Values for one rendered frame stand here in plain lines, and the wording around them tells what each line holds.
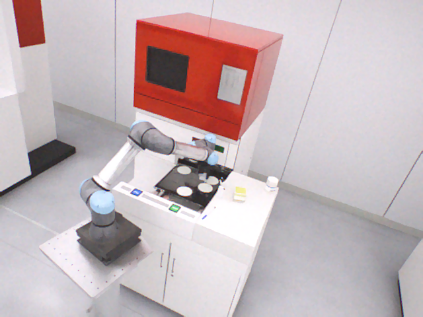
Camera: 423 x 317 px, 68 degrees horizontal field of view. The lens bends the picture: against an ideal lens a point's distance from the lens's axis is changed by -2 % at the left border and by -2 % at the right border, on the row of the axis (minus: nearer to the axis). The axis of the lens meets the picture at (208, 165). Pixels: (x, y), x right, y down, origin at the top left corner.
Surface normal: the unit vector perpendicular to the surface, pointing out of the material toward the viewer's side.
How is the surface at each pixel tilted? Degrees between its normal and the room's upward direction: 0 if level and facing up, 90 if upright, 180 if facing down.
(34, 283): 0
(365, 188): 90
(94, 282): 0
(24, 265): 0
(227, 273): 90
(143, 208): 90
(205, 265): 90
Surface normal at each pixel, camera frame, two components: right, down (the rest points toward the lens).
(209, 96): -0.39, 0.45
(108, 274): 0.15, -0.83
